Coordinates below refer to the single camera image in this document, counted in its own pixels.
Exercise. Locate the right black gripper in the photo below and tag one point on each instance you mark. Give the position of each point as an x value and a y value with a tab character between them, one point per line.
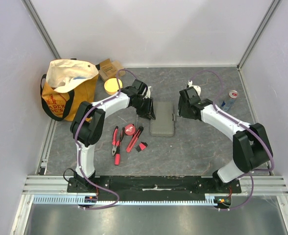
182	106

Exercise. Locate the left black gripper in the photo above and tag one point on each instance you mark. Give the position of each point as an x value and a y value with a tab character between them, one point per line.
148	112

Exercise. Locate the red utility knife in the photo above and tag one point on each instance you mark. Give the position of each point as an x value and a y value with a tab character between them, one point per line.
134	139

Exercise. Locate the grey plastic tool case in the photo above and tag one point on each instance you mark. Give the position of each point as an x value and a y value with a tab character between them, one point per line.
163	125

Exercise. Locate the red black pliers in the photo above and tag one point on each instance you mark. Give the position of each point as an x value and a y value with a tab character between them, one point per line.
116	141

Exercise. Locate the large red screwdriver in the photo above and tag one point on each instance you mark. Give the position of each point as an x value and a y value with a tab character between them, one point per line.
117	156

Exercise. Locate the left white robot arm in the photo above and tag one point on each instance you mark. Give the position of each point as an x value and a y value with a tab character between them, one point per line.
88	123

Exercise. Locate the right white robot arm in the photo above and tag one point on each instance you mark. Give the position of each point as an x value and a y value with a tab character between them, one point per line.
251	147

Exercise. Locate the red tape measure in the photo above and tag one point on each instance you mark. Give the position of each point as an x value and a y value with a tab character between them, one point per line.
130	129

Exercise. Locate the red black hex key set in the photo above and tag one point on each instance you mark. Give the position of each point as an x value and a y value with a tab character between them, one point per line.
141	146

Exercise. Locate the blue silver drink can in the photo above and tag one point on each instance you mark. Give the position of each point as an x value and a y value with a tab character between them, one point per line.
229	100

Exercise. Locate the brown cardboard box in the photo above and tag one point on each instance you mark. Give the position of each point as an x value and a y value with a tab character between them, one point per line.
108	69

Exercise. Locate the yellow canvas tote bag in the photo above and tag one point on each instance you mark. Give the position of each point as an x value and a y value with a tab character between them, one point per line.
67	83

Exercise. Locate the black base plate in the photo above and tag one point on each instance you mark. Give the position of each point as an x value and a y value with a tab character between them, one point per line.
154	187

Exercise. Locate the slotted cable duct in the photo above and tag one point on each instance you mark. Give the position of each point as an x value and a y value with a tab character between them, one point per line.
85	200

